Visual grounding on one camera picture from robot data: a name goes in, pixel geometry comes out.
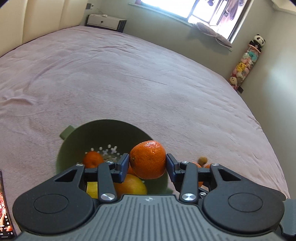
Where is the yellow-green apple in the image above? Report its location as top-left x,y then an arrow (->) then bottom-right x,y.
87,182 -> 99,199

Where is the green colander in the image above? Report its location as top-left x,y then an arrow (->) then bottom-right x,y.
57,119 -> 173,197

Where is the large tangerine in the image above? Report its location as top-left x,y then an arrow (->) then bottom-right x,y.
83,151 -> 105,168

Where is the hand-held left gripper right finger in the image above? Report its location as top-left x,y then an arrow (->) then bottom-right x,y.
166,153 -> 243,202

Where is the panda plush toy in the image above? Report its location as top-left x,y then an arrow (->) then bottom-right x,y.
248,34 -> 266,52

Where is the smartphone with lit screen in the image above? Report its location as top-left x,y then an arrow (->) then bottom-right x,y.
0,170 -> 16,240

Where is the window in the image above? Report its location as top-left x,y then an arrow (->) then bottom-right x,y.
128,0 -> 251,44

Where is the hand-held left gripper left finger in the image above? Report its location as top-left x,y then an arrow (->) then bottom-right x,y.
54,153 -> 129,202

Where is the hanging laundry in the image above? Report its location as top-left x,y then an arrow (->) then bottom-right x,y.
207,0 -> 240,20

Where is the pink bed blanket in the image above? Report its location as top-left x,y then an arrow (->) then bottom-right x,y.
0,25 -> 290,232

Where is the orange-yellow pear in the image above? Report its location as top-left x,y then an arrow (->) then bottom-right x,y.
113,174 -> 148,197

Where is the cream padded headboard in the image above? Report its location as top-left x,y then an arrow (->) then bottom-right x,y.
0,0 -> 89,57

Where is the hanging plush toy holder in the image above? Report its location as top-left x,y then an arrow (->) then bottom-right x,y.
229,44 -> 263,88

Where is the grey cushion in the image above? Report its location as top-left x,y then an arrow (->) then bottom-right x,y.
195,22 -> 233,48

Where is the white nightstand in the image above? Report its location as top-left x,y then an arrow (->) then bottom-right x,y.
86,14 -> 127,33

